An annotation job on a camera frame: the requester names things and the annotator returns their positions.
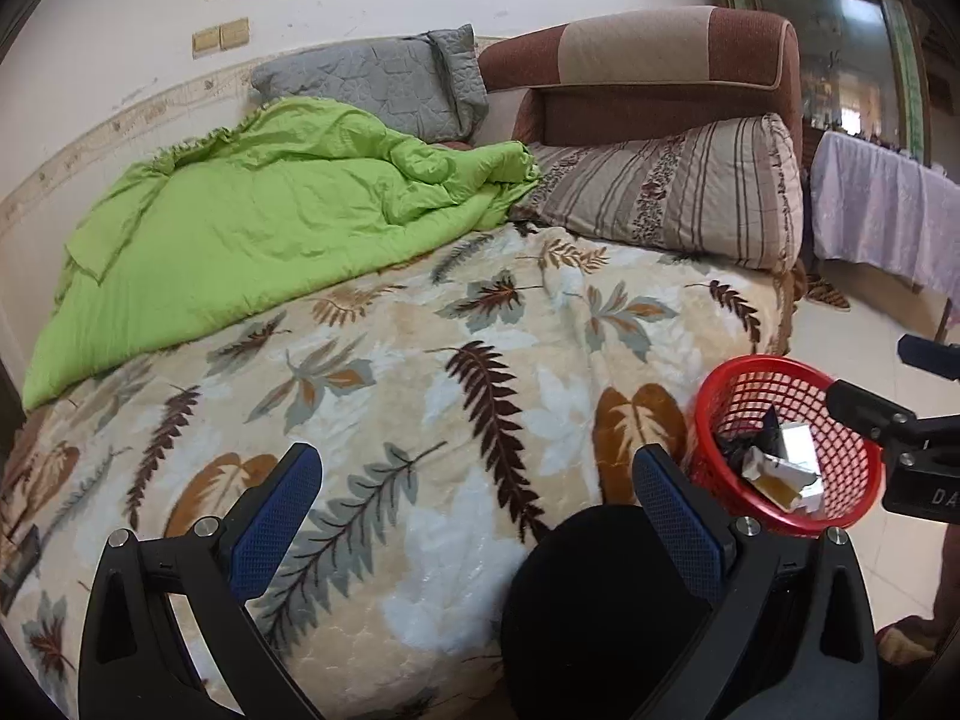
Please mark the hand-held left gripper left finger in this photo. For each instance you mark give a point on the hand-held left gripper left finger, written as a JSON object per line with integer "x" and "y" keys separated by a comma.
{"x": 277, "y": 517}

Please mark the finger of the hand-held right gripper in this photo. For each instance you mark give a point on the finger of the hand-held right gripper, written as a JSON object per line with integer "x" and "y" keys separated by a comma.
{"x": 877, "y": 412}
{"x": 930, "y": 356}

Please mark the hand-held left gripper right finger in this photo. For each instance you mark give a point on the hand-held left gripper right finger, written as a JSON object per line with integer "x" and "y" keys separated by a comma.
{"x": 682, "y": 525}

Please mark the red mesh basket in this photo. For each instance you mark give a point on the red mesh basket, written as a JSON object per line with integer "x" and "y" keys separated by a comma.
{"x": 859, "y": 465}

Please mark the white box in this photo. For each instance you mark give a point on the white box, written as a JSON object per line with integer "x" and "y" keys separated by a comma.
{"x": 796, "y": 444}

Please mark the black plastic bag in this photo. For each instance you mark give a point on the black plastic bag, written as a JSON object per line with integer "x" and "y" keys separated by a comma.
{"x": 739, "y": 446}

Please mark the orange cardboard box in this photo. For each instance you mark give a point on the orange cardboard box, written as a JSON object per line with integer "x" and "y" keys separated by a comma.
{"x": 780, "y": 491}

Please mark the person's black trouser leg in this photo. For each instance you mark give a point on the person's black trouser leg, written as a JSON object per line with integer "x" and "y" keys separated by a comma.
{"x": 600, "y": 615}

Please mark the brown slipper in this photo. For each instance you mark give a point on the brown slipper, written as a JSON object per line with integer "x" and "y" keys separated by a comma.
{"x": 825, "y": 292}
{"x": 907, "y": 637}

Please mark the lilac tablecloth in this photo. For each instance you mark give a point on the lilac tablecloth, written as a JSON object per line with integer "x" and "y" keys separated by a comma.
{"x": 877, "y": 210}

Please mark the leaf print blanket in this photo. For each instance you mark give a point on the leaf print blanket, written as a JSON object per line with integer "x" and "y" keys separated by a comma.
{"x": 420, "y": 390}

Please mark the dark flat device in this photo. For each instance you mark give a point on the dark flat device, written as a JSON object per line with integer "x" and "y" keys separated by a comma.
{"x": 19, "y": 570}

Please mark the green quilt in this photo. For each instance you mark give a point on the green quilt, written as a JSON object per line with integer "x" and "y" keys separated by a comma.
{"x": 262, "y": 225}

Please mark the striped floral pillow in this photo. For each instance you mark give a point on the striped floral pillow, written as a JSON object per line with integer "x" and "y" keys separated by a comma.
{"x": 675, "y": 187}

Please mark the framed glass door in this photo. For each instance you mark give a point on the framed glass door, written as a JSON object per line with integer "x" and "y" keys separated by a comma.
{"x": 840, "y": 37}

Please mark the brown sofa headboard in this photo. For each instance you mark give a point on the brown sofa headboard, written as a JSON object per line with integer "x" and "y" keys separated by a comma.
{"x": 637, "y": 52}

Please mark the grey quilted pillow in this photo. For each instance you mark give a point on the grey quilted pillow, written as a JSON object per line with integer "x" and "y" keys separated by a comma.
{"x": 375, "y": 82}

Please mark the beige wall switch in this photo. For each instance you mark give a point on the beige wall switch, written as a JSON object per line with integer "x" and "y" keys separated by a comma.
{"x": 206, "y": 43}
{"x": 235, "y": 32}

